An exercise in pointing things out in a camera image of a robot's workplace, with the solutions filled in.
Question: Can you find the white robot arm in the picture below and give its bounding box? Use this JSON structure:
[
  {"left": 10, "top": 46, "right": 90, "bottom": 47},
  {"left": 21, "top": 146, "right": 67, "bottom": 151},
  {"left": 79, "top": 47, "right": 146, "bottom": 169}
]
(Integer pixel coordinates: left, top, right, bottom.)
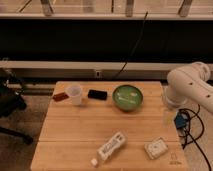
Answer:
[{"left": 163, "top": 62, "right": 213, "bottom": 114}]

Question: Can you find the green ceramic bowl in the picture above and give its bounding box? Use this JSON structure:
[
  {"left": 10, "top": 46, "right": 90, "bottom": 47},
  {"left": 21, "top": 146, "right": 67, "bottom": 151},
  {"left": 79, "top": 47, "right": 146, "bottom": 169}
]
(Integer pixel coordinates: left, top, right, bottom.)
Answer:
[{"left": 112, "top": 84, "right": 143, "bottom": 112}]

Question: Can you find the black rectangular box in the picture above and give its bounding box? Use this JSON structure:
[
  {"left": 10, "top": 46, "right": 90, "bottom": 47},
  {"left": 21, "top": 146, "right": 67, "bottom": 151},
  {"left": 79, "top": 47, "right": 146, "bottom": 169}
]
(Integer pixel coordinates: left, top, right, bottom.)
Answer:
[{"left": 88, "top": 90, "right": 107, "bottom": 100}]

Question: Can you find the translucent plastic cup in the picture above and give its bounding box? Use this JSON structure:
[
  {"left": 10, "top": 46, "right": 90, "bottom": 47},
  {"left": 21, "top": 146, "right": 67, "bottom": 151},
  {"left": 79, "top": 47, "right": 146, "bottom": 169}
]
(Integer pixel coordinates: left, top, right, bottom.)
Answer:
[{"left": 65, "top": 85, "right": 82, "bottom": 106}]

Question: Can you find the small brown block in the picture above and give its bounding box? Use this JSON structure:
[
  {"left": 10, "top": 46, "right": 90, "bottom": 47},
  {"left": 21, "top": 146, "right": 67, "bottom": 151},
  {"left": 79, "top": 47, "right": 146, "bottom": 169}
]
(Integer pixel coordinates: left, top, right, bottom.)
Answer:
[{"left": 53, "top": 92, "right": 68, "bottom": 102}]

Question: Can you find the white square packet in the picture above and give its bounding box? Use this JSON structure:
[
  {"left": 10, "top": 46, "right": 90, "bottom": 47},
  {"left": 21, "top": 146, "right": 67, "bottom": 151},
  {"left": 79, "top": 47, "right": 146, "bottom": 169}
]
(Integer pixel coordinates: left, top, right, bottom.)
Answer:
[{"left": 144, "top": 137, "right": 168, "bottom": 159}]

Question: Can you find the blue power adapter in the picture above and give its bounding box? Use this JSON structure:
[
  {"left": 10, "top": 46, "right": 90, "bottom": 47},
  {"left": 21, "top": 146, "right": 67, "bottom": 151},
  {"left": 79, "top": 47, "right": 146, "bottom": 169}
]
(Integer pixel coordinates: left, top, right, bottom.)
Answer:
[{"left": 174, "top": 114, "right": 186, "bottom": 129}]

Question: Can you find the black office chair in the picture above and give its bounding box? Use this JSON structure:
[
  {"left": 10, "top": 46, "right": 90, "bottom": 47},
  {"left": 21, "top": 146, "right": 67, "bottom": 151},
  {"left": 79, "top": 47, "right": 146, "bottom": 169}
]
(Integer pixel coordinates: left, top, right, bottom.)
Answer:
[{"left": 0, "top": 68, "right": 33, "bottom": 145}]

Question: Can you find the white wall outlet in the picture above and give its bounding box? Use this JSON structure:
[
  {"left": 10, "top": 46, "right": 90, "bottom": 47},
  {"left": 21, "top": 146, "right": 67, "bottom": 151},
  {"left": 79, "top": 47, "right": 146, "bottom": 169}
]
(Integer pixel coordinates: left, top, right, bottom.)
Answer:
[{"left": 95, "top": 71, "right": 101, "bottom": 78}]

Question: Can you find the black hanging cable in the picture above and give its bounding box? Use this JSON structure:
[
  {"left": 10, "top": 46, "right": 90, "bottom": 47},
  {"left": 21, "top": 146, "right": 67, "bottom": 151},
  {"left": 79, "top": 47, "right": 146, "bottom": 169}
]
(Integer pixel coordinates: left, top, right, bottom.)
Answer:
[{"left": 112, "top": 11, "right": 149, "bottom": 80}]

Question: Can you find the black floor cable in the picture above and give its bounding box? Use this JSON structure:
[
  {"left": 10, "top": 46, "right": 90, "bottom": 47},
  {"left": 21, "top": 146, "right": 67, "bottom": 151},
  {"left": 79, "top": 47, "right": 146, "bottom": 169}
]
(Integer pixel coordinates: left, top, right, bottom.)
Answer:
[{"left": 179, "top": 104, "right": 213, "bottom": 171}]

